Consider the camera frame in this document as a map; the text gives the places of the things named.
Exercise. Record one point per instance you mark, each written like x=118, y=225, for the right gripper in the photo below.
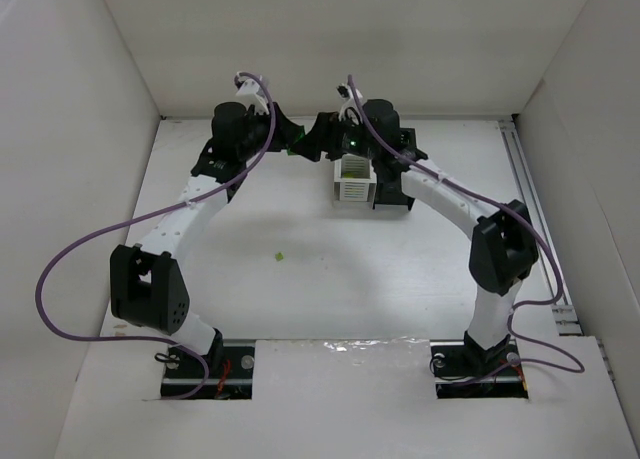
x=332, y=131

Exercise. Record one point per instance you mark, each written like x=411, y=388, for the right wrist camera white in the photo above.
x=348, y=111

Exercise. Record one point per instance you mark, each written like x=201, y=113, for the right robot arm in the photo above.
x=503, y=246

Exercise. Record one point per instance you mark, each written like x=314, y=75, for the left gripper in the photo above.
x=273, y=127

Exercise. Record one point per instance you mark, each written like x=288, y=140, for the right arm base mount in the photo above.
x=458, y=376

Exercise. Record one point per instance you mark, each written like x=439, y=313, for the white slotted container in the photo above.
x=353, y=191

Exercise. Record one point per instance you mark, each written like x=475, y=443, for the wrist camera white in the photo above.
x=250, y=93
x=348, y=111

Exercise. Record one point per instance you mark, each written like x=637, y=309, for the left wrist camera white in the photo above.
x=250, y=93

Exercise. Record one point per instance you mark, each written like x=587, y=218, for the black slotted container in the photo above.
x=388, y=170

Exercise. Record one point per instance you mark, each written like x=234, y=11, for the green rounded brick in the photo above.
x=294, y=139

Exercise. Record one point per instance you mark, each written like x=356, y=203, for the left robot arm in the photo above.
x=147, y=286

